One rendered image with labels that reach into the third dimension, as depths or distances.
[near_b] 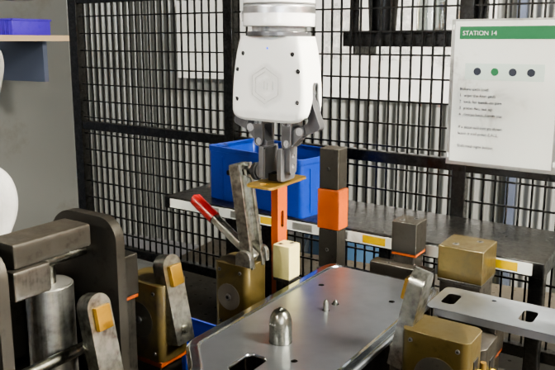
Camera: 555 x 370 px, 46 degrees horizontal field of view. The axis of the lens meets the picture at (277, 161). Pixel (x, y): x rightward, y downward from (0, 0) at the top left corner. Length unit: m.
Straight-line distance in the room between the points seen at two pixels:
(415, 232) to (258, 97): 0.56
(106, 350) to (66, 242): 0.14
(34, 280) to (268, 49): 0.37
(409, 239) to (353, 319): 0.28
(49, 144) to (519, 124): 3.61
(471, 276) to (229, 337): 0.45
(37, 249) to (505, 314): 0.68
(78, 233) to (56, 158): 3.81
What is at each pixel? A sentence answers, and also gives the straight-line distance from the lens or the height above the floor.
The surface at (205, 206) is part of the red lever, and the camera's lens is 1.12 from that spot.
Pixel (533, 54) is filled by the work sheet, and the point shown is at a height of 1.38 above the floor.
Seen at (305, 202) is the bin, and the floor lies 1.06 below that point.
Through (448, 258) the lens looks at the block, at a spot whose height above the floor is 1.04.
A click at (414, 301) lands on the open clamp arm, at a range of 0.88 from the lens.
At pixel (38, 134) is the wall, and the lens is 4.52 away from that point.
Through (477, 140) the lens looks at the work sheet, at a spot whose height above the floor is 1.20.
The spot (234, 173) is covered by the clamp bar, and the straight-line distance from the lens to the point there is 1.05.
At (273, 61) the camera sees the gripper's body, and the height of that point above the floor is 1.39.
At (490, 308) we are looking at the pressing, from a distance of 1.10.
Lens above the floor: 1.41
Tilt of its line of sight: 11 degrees down
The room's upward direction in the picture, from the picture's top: straight up
